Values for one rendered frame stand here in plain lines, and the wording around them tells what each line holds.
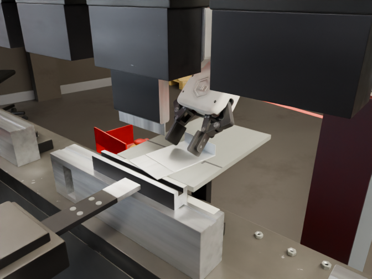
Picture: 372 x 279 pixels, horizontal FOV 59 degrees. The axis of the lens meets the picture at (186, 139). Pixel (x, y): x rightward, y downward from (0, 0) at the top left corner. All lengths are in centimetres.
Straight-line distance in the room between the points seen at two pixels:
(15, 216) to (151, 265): 23
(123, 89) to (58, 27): 13
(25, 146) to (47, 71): 373
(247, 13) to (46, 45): 37
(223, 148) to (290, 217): 159
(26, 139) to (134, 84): 48
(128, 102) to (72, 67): 440
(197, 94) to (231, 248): 27
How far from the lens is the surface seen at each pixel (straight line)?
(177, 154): 60
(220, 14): 34
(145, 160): 58
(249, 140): 67
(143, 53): 41
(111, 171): 59
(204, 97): 57
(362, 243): 135
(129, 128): 128
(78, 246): 72
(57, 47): 57
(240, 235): 62
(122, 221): 60
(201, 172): 54
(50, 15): 57
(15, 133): 89
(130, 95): 49
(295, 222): 216
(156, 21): 39
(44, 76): 461
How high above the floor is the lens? 127
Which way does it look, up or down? 24 degrees down
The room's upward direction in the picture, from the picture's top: straight up
